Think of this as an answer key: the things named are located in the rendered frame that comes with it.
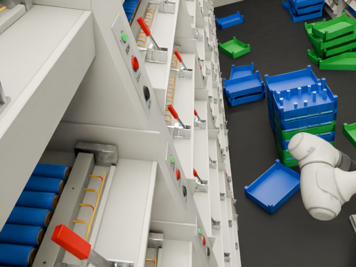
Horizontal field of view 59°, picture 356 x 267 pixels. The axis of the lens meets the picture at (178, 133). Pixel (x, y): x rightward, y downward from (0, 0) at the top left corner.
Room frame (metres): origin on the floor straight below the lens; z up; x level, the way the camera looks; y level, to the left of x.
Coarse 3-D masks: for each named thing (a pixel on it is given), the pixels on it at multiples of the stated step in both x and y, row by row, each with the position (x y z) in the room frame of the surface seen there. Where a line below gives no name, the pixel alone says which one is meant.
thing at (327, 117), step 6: (276, 114) 1.41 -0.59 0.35; (324, 114) 1.24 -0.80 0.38; (330, 114) 1.24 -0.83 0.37; (282, 120) 1.29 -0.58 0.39; (294, 120) 1.28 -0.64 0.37; (300, 120) 1.27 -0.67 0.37; (306, 120) 1.26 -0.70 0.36; (312, 120) 1.26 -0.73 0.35; (318, 120) 1.25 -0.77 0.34; (324, 120) 1.24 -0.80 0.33; (330, 120) 1.23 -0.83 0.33; (282, 126) 1.29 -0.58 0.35; (288, 126) 1.28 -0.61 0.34; (294, 126) 1.28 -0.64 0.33; (300, 126) 1.27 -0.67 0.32
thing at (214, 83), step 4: (212, 84) 1.66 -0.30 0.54; (216, 84) 1.65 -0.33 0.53; (212, 88) 1.65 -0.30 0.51; (216, 88) 1.65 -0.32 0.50; (216, 92) 1.61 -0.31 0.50; (216, 96) 1.57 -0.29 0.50; (216, 100) 1.50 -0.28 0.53; (216, 104) 1.49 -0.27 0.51; (216, 108) 1.45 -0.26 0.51; (216, 112) 1.41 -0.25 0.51; (216, 120) 1.34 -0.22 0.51; (216, 124) 1.31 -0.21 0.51; (216, 128) 1.25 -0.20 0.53; (220, 136) 1.21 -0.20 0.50; (220, 140) 1.18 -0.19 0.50; (220, 144) 1.15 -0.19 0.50; (224, 148) 1.07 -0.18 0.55
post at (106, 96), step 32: (96, 0) 0.32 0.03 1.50; (96, 32) 0.31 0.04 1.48; (128, 32) 0.38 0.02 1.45; (96, 64) 0.31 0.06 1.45; (96, 96) 0.31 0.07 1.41; (128, 96) 0.31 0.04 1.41; (128, 128) 0.31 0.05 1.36; (160, 128) 0.36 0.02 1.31; (160, 160) 0.31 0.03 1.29; (160, 192) 0.31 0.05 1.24; (192, 256) 0.31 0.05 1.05
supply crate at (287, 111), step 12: (312, 84) 1.43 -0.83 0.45; (324, 84) 1.40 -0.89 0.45; (276, 96) 1.46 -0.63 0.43; (312, 96) 1.39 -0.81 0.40; (336, 96) 1.23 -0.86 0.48; (276, 108) 1.39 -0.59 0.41; (288, 108) 1.36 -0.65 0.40; (300, 108) 1.27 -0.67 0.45; (312, 108) 1.26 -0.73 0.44; (324, 108) 1.24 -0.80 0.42; (336, 108) 1.23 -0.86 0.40
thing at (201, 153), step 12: (204, 96) 0.98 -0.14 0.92; (204, 108) 0.93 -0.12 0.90; (204, 132) 0.80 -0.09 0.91; (204, 144) 0.74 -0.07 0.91; (204, 156) 0.69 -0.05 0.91; (204, 168) 0.64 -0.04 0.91; (204, 192) 0.56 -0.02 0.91; (204, 204) 0.52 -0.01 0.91; (204, 216) 0.48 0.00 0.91; (204, 228) 0.45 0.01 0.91
